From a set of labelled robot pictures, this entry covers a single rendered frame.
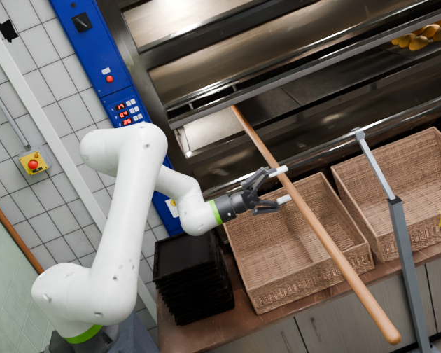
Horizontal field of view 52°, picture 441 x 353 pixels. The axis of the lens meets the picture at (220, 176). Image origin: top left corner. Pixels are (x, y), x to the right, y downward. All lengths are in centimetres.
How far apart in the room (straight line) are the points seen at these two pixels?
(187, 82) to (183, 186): 59
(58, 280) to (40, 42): 110
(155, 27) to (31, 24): 48
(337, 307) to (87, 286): 125
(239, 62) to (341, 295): 109
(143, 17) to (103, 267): 117
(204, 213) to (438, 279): 114
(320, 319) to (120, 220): 121
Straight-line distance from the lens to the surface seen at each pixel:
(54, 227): 232
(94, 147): 130
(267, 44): 205
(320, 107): 220
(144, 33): 196
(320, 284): 204
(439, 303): 234
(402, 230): 190
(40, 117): 207
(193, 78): 201
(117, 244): 112
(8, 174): 223
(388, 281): 211
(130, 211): 114
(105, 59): 196
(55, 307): 120
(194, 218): 155
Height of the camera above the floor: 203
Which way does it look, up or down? 27 degrees down
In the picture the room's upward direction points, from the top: 22 degrees counter-clockwise
